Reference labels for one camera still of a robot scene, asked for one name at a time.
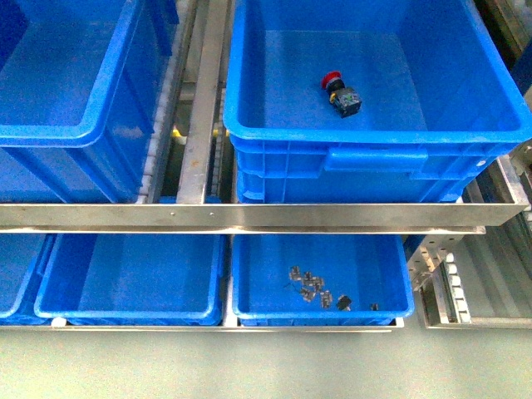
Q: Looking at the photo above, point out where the pile of metal clips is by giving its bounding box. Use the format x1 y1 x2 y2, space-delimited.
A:
286 266 333 309

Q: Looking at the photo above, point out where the large red mushroom button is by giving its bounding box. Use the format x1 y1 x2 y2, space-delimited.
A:
321 71 362 118

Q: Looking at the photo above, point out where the metal rack centre rail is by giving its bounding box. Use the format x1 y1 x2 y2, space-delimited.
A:
176 1 232 204

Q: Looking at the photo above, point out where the lower blue bin left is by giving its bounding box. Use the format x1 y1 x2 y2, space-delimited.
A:
1 234 56 326

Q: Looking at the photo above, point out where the metal rack front rail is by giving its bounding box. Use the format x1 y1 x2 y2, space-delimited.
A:
1 203 528 234

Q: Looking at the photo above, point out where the small black part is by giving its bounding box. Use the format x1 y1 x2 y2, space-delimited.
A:
336 295 352 312

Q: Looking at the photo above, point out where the metal rack rail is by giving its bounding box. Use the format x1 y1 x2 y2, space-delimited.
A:
176 1 232 204
1 203 528 234

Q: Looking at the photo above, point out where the empty blue upper bin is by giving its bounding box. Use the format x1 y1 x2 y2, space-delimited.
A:
1 1 180 203

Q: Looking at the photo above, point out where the lower blue bin with clips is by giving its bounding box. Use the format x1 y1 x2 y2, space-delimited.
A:
232 234 415 327

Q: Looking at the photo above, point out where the lower blue bin middle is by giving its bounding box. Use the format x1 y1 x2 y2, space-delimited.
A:
34 234 226 326

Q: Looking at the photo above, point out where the blue bin far right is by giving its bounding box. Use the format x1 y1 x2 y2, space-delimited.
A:
224 1 531 204

